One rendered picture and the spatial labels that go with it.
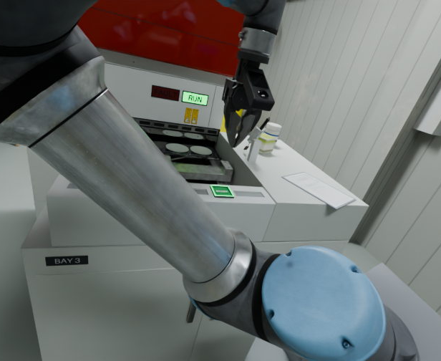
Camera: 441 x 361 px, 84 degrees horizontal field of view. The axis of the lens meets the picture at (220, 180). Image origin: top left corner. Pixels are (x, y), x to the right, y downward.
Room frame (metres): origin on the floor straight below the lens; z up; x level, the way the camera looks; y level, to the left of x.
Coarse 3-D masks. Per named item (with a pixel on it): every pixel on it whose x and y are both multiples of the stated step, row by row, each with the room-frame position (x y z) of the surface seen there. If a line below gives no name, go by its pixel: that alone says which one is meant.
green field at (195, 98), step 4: (184, 92) 1.11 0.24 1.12; (188, 92) 1.12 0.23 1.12; (184, 96) 1.11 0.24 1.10; (188, 96) 1.12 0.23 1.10; (192, 96) 1.13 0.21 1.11; (196, 96) 1.13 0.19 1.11; (200, 96) 1.14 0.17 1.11; (204, 96) 1.15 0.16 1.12; (184, 100) 1.11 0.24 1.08; (188, 100) 1.12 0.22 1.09; (192, 100) 1.13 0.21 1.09; (196, 100) 1.13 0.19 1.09; (200, 100) 1.14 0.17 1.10; (204, 100) 1.15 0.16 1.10; (204, 104) 1.15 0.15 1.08
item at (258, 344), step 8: (256, 344) 0.30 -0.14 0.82; (264, 344) 0.30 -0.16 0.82; (248, 352) 0.28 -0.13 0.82; (256, 352) 0.28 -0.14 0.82; (264, 352) 0.28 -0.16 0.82; (272, 352) 0.29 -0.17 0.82; (280, 352) 0.29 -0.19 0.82; (248, 360) 0.26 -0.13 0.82; (256, 360) 0.27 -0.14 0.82; (264, 360) 0.27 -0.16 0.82; (272, 360) 0.27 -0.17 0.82; (280, 360) 0.28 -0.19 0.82; (288, 360) 0.28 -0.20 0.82
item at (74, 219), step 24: (48, 192) 0.42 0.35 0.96; (72, 192) 0.44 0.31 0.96; (240, 192) 0.63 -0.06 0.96; (264, 192) 0.66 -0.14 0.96; (48, 216) 0.40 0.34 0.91; (72, 216) 0.42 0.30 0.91; (96, 216) 0.44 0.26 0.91; (240, 216) 0.57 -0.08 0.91; (264, 216) 0.60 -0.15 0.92; (72, 240) 0.42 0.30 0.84; (96, 240) 0.44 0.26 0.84; (120, 240) 0.46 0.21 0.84
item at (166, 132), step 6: (144, 126) 1.06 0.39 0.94; (150, 132) 1.06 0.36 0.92; (156, 132) 1.07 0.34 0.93; (162, 132) 1.08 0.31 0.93; (168, 132) 1.09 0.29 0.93; (174, 132) 1.10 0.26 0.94; (180, 132) 1.11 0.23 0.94; (186, 132) 1.12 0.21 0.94; (198, 138) 1.14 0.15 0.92; (204, 138) 1.15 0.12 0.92; (210, 138) 1.16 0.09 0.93; (216, 138) 1.17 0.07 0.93
